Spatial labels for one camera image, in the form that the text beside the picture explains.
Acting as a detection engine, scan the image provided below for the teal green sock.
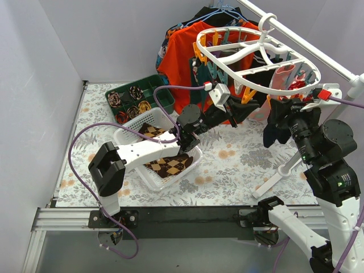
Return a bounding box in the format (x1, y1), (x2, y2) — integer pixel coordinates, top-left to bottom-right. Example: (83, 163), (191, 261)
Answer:
(189, 57), (216, 112)

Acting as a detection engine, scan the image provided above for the green divided organizer tray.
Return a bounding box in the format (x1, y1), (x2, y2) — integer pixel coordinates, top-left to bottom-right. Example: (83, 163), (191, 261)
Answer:
(105, 75), (164, 124)

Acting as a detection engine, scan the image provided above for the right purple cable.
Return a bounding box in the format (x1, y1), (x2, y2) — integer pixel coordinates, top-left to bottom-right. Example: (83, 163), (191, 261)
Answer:
(272, 93), (364, 273)

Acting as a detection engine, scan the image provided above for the navy beige red sock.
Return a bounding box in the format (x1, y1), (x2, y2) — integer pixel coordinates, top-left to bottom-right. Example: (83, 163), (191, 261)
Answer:
(288, 81), (306, 90)

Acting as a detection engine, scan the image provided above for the purple cable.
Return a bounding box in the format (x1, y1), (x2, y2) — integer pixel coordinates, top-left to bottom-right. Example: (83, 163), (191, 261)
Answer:
(272, 93), (364, 273)
(67, 82), (213, 259)

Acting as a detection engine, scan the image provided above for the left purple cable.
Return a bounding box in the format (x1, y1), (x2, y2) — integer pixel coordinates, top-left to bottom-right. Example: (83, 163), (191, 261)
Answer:
(67, 82), (213, 259)

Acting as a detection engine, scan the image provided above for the pink patterned sock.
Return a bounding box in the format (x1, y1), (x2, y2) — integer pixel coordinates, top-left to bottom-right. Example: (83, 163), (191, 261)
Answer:
(249, 65), (295, 121)

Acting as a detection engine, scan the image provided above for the blue wire hanger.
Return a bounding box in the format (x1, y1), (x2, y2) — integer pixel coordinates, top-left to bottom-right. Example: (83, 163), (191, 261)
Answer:
(179, 6), (248, 27)

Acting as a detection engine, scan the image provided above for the brown argyle sock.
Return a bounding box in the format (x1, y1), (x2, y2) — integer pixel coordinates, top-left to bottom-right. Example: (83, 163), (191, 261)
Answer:
(138, 123), (165, 139)
(144, 154), (193, 179)

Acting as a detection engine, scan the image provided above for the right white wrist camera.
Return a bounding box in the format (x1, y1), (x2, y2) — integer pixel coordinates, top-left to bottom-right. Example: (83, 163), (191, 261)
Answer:
(301, 83), (342, 111)

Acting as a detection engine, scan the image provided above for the white clothes rack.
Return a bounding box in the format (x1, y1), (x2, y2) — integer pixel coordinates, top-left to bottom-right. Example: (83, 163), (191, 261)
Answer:
(238, 0), (364, 199)

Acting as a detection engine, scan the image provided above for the dark patterned shirt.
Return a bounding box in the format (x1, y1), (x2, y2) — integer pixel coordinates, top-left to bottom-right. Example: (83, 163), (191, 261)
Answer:
(155, 23), (183, 85)

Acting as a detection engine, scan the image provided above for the black striped sock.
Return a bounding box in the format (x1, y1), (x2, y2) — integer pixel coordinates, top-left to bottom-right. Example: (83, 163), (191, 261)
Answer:
(245, 70), (275, 88)

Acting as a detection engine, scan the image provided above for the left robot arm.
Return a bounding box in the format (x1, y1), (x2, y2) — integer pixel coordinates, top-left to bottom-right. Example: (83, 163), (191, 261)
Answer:
(88, 96), (259, 228)

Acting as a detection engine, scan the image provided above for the orange t-shirt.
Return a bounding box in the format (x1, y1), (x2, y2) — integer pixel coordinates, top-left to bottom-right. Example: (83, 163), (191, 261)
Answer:
(159, 22), (261, 114)

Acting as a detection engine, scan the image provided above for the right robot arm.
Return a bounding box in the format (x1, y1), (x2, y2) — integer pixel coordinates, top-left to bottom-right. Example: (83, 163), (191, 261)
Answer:
(241, 98), (363, 272)

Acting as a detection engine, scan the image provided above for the white sock clip hanger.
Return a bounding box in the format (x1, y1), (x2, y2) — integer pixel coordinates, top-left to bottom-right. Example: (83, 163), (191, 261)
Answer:
(193, 13), (321, 96)

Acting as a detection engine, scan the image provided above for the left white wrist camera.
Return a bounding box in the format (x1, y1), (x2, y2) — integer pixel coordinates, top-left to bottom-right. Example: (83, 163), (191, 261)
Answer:
(204, 82), (230, 112)

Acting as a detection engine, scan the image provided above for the white plastic basket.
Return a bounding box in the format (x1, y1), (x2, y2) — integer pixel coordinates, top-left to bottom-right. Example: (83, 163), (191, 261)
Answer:
(113, 107), (202, 191)

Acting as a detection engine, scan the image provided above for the orange hanger clip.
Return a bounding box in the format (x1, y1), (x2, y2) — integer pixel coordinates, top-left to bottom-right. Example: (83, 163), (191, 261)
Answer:
(241, 86), (257, 104)

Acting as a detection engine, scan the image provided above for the floral table mat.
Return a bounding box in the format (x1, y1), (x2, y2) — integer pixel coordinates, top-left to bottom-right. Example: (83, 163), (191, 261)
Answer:
(55, 82), (319, 207)

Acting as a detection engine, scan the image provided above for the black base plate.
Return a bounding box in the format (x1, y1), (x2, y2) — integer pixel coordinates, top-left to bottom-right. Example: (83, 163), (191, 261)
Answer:
(88, 206), (271, 242)

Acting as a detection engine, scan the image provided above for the navy blue sock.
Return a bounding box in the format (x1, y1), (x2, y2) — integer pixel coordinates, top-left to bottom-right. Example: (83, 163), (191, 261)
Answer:
(263, 115), (291, 148)

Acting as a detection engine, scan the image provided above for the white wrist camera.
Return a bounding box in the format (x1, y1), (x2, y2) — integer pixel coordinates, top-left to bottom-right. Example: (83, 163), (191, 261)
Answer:
(301, 83), (342, 111)
(204, 82), (230, 112)

